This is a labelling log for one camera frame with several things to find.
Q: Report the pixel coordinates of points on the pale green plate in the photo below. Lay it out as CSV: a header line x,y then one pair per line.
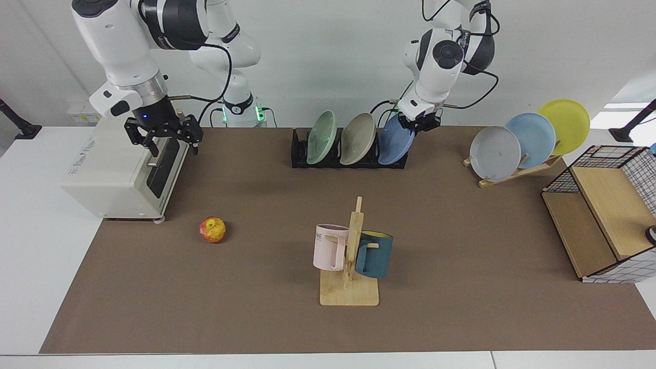
x,y
321,137

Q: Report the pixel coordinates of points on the black dish rack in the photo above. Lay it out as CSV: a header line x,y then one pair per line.
x,y
299,154

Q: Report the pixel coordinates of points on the black camera stand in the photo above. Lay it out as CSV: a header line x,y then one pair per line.
x,y
628,130
23,128

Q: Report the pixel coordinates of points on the beige plate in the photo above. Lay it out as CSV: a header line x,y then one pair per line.
x,y
357,138

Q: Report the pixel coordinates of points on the wooden plate stand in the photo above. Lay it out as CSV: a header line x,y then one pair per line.
x,y
512,174

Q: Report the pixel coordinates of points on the brown table cloth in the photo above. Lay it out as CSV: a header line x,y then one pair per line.
x,y
256,307

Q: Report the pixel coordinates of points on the red yellow apple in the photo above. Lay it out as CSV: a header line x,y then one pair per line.
x,y
212,229

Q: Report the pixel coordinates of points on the white box with yellow label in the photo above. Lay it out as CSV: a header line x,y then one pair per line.
x,y
82,117

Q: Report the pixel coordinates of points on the pink cup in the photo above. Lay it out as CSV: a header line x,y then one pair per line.
x,y
325,251

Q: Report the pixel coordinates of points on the wooden cup stand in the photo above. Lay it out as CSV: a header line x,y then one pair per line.
x,y
348,294

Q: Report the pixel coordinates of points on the light blue plate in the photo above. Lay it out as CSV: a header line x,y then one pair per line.
x,y
538,138

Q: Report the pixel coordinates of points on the yellow plate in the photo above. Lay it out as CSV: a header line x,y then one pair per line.
x,y
569,123

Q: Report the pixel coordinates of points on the dark teal cup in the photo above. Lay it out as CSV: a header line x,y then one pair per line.
x,y
379,256

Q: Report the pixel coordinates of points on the pale toaster oven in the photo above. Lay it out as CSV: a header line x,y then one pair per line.
x,y
107,179

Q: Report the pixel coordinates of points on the grey plate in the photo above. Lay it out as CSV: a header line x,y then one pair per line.
x,y
494,154

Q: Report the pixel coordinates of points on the round black rimmed thing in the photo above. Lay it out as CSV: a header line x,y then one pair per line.
x,y
652,234

